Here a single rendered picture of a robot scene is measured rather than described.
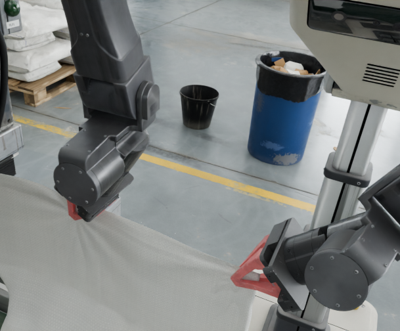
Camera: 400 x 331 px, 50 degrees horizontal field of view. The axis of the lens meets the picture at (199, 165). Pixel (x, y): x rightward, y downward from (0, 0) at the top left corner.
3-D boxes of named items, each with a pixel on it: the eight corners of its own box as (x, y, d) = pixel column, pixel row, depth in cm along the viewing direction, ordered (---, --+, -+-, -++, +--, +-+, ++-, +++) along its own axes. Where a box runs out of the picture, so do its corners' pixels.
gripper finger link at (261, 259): (211, 272, 54) (272, 253, 49) (231, 239, 60) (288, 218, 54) (242, 312, 55) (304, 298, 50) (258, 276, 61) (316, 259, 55)
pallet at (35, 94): (115, 64, 428) (115, 49, 421) (35, 107, 331) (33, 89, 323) (46, 49, 450) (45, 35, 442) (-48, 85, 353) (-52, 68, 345)
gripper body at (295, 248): (257, 271, 47) (316, 254, 43) (280, 219, 55) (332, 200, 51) (289, 315, 49) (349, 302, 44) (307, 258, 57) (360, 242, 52)
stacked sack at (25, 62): (81, 55, 369) (80, 37, 361) (30, 78, 316) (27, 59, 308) (40, 45, 380) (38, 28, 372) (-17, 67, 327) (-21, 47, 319)
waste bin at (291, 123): (314, 144, 319) (337, 59, 285) (301, 178, 278) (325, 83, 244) (253, 128, 333) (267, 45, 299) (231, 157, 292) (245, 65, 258)
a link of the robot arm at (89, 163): (160, 78, 49) (96, 64, 52) (106, 120, 40) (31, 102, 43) (161, 164, 56) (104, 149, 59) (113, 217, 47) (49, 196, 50)
